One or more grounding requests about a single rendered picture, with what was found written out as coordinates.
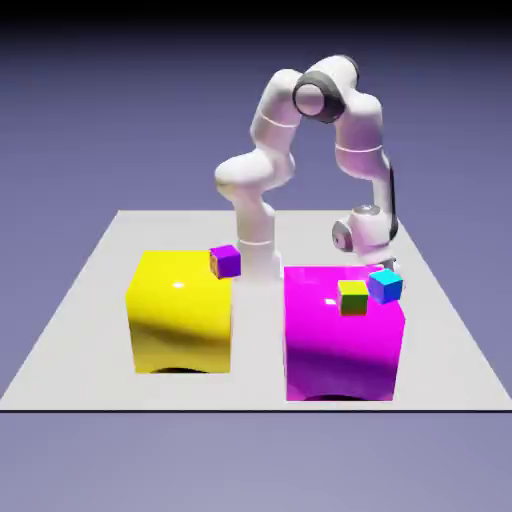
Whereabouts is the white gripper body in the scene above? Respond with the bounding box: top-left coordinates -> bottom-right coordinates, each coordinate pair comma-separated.
374,256 -> 406,291

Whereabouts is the small green cube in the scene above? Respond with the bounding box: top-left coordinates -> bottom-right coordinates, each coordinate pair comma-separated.
336,279 -> 370,317

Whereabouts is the small purple cube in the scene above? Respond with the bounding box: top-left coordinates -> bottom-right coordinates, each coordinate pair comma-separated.
208,244 -> 242,280

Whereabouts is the large magenta box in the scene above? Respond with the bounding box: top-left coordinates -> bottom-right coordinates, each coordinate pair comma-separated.
283,264 -> 406,402

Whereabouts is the large yellow box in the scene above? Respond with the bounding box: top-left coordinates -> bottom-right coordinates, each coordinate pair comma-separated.
125,249 -> 234,375

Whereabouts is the small blue cube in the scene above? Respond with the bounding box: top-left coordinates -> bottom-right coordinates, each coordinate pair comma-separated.
366,268 -> 404,306

